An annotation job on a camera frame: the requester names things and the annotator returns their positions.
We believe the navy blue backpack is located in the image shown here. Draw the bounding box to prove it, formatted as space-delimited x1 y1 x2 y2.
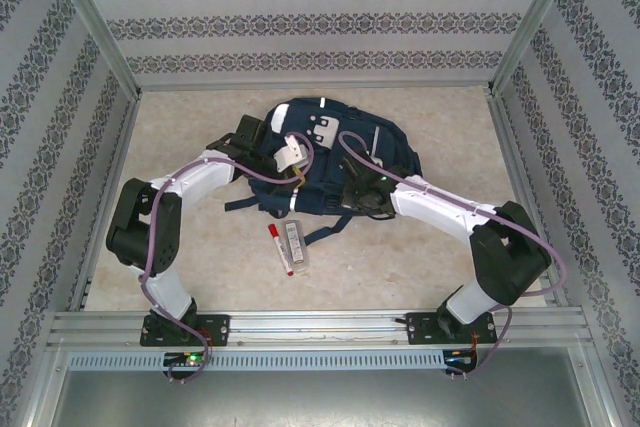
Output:
223 96 424 248

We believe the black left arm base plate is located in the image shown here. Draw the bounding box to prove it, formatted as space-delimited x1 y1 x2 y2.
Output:
139 314 231 348

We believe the aluminium side rail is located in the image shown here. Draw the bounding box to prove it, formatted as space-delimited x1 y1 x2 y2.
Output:
67 91 144 312
487 89 572 309

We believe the right aluminium side rail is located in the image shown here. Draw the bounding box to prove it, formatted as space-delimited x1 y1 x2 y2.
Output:
487 89 572 309

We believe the aluminium frame post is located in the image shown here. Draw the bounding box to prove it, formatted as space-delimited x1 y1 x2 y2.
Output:
492 0 585 94
42 0 142 98

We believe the left controller board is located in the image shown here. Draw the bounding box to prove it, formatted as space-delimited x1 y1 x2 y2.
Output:
163 350 209 369

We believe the aluminium mounting rail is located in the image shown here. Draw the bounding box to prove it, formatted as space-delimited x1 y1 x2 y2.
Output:
47 310 587 348

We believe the aluminium back rail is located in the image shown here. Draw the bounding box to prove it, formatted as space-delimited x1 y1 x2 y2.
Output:
135 79 496 94

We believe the left aluminium frame post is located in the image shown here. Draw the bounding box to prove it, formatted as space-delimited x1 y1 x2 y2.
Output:
42 0 142 98

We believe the right controller board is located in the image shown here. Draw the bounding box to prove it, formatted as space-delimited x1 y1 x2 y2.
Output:
443 348 479 373

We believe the left aluminium side rail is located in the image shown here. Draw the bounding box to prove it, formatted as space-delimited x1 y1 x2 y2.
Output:
67 91 144 312

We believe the grey metal panel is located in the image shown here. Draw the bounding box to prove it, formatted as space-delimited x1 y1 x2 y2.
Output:
29 371 616 427

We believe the red white marker pen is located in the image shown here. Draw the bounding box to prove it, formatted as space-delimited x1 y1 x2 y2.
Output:
268 223 295 277

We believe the grey slotted cable duct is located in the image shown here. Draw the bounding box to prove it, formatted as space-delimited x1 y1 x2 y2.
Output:
67 350 446 372

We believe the right aluminium frame post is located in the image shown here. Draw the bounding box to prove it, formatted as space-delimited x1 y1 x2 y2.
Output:
492 0 585 94

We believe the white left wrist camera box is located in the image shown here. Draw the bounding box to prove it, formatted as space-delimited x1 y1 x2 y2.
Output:
272 132 309 172

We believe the clear plastic supply box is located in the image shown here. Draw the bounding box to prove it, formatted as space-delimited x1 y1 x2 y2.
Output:
283 219 311 273

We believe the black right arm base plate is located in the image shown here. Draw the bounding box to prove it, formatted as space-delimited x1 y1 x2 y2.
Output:
407 311 497 347

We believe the controller board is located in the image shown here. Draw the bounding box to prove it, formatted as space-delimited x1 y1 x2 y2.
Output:
163 350 209 369
443 348 479 373

